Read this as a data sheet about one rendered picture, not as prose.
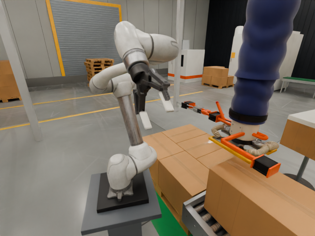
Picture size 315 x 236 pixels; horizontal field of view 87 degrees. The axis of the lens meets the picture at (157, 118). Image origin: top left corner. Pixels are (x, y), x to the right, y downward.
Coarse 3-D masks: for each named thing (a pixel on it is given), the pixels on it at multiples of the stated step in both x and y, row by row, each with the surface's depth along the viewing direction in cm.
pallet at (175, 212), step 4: (152, 180) 236; (156, 184) 215; (156, 188) 217; (160, 192) 208; (160, 196) 210; (164, 196) 210; (164, 200) 204; (168, 200) 192; (168, 204) 199; (168, 208) 196; (172, 208) 194; (172, 212) 190; (176, 212) 190; (176, 216) 185; (180, 216) 173; (180, 220) 175; (180, 224) 177; (184, 224) 169; (184, 228) 171; (188, 232) 166
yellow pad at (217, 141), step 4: (212, 136) 126; (212, 140) 122; (216, 140) 120; (220, 140) 119; (220, 144) 116; (224, 148) 113; (228, 148) 111; (232, 152) 108; (236, 152) 107; (240, 156) 103; (244, 156) 102; (256, 156) 102; (244, 160) 101; (248, 160) 99
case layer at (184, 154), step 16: (176, 128) 272; (192, 128) 272; (160, 144) 227; (176, 144) 227; (192, 144) 227; (208, 144) 227; (160, 160) 194; (176, 160) 194; (192, 160) 194; (208, 160) 194; (224, 160) 194; (160, 176) 198; (176, 176) 170; (192, 176) 170; (176, 192) 171; (192, 192) 151; (176, 208) 178
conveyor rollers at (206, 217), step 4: (200, 204) 139; (196, 208) 135; (200, 208) 136; (204, 208) 137; (204, 216) 129; (208, 216) 129; (212, 216) 130; (204, 220) 126; (208, 220) 128; (216, 224) 123; (212, 228) 120; (216, 228) 121; (220, 228) 122; (216, 232) 120
